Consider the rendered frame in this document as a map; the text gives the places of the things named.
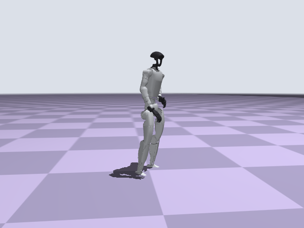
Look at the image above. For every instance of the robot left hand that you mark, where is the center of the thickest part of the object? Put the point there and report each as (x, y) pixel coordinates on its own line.
(162, 100)

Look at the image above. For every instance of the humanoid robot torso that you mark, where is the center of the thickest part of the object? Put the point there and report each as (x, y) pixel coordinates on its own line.
(153, 86)

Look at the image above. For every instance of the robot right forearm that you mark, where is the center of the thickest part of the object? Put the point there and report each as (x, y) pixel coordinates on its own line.
(145, 97)

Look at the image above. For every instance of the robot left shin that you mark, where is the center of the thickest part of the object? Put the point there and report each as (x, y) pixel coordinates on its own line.
(153, 152)

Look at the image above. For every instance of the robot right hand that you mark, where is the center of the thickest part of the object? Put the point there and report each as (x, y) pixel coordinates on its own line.
(155, 113)

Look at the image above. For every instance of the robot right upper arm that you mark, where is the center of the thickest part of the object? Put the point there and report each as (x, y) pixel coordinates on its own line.
(145, 77)

